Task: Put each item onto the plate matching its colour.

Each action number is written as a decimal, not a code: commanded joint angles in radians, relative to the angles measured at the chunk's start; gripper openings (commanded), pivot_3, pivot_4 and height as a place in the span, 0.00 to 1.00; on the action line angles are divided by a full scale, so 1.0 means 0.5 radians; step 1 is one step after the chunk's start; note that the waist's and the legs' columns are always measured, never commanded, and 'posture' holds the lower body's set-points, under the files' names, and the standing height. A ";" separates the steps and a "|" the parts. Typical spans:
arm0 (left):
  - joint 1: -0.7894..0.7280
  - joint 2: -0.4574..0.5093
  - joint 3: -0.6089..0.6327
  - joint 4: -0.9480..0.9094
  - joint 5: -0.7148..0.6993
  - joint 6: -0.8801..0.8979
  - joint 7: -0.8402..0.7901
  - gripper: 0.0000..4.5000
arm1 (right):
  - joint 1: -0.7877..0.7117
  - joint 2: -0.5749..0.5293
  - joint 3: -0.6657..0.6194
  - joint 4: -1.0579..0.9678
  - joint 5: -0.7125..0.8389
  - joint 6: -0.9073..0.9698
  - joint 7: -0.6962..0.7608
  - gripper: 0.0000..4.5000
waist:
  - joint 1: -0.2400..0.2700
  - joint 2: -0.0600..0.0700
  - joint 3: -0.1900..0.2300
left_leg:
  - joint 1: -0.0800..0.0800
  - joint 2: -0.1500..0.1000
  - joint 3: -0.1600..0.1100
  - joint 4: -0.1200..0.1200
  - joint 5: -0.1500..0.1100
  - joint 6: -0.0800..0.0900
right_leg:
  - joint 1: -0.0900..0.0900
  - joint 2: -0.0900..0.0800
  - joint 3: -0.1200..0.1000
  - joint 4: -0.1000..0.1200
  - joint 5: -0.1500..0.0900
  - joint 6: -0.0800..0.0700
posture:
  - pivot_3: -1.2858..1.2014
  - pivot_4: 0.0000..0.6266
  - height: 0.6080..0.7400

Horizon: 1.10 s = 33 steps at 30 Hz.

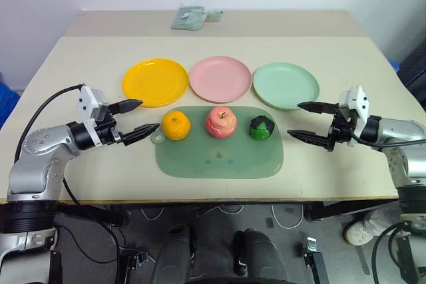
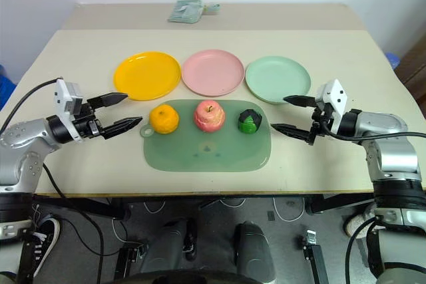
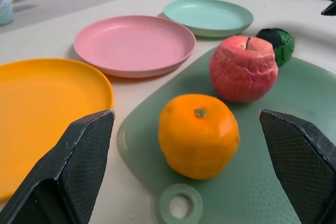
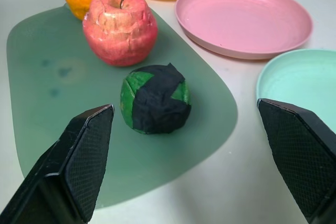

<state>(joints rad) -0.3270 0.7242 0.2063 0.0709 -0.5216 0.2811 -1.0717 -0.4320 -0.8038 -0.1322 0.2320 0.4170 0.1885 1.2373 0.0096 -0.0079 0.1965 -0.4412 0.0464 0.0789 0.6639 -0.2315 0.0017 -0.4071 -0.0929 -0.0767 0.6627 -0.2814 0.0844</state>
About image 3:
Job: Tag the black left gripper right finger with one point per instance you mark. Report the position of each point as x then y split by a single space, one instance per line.
304 163

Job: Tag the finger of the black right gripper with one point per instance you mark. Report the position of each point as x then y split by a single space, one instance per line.
329 9

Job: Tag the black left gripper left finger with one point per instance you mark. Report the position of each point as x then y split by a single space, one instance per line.
60 179

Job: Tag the dark green fruit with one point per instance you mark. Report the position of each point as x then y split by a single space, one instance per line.
281 45

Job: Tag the orange plate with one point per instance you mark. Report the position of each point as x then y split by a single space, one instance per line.
47 119

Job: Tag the green plate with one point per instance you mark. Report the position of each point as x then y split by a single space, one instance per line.
208 15

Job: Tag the orange fruit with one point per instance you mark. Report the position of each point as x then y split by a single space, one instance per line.
198 137

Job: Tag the pink plate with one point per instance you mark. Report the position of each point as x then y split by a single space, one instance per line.
135 44

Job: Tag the green cutting board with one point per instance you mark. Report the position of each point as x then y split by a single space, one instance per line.
252 155

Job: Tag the red apple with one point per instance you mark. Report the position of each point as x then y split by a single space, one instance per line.
242 69

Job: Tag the pale green container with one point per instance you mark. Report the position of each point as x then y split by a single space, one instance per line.
5 10

